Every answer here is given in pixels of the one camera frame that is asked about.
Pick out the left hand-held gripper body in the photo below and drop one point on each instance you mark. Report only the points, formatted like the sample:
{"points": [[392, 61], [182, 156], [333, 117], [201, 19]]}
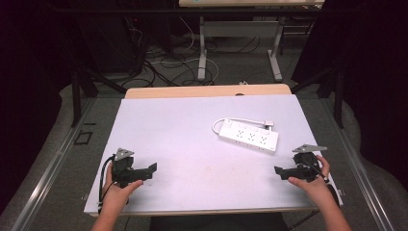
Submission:
{"points": [[121, 166]]}

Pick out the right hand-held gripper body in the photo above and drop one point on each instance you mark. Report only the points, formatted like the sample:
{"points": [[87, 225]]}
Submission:
{"points": [[305, 165]]}

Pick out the white power strip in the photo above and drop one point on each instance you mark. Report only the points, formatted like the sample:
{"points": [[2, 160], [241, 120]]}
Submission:
{"points": [[250, 137]]}

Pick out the person's right hand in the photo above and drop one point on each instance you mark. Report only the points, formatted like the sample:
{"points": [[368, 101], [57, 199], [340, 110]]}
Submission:
{"points": [[316, 189]]}

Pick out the person's left hand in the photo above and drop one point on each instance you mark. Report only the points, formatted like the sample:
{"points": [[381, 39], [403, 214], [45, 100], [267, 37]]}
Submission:
{"points": [[117, 194]]}

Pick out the white table mat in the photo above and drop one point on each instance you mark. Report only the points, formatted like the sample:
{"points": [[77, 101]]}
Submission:
{"points": [[192, 166]]}

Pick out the white power plug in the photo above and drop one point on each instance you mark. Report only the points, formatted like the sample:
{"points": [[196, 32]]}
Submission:
{"points": [[268, 123]]}

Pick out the black metal stand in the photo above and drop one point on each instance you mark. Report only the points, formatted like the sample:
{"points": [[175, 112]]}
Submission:
{"points": [[333, 93], [80, 93]]}

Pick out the person's dark clothing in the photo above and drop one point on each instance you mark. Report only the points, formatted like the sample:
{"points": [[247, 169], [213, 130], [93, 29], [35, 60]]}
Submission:
{"points": [[218, 223]]}

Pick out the wooden table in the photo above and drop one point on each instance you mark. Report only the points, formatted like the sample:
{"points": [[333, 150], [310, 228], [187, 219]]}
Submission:
{"points": [[192, 91]]}

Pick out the white desk with metal legs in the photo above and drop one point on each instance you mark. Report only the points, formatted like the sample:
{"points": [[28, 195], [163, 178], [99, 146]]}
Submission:
{"points": [[240, 29]]}

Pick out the metal floor rail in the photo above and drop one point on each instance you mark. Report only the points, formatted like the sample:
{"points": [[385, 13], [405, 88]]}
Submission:
{"points": [[359, 173], [48, 173]]}

